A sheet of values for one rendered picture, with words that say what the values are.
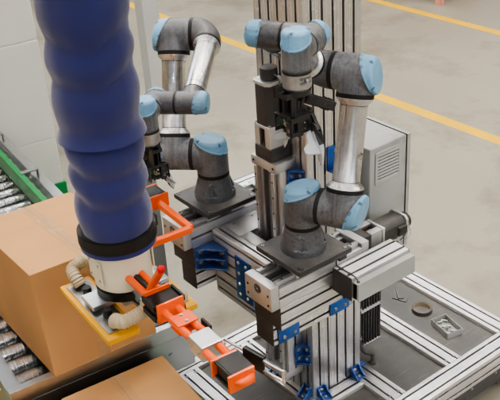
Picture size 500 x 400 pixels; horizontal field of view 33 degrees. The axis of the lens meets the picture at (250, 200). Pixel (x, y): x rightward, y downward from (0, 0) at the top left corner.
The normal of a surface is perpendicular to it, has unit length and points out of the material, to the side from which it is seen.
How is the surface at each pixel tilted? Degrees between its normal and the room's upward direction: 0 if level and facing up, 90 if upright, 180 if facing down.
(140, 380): 0
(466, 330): 0
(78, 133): 101
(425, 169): 0
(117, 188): 69
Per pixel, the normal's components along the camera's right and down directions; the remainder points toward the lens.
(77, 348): 0.56, 0.26
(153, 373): -0.06, -0.87
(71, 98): -0.28, 0.22
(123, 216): 0.29, 0.19
